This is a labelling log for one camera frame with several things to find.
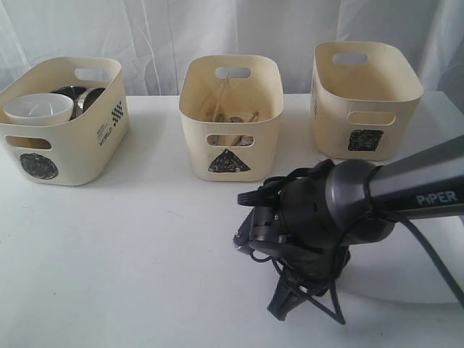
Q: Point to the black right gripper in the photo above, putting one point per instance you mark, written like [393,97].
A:
[312,268]

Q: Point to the white square plate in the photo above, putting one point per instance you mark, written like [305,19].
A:
[399,270]

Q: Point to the wooden chopstick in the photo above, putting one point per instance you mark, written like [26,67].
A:
[220,97]
[251,119]

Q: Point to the white ceramic bowl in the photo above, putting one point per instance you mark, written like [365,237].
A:
[39,109]

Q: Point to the steel table knife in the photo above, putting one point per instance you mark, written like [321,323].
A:
[246,140]

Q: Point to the steel spoon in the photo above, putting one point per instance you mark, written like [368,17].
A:
[236,119]

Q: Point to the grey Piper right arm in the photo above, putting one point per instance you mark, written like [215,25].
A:
[305,222]

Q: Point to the cream bin with triangle mark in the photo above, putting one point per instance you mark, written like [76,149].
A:
[231,110]

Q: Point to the cream bin with square mark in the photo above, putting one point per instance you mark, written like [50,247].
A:
[364,95]

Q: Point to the cream bin with circle mark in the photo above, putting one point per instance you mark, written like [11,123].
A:
[75,152]

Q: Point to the white curtain backdrop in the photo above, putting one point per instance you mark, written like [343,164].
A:
[156,40]

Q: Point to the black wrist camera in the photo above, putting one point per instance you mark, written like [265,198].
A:
[244,237]

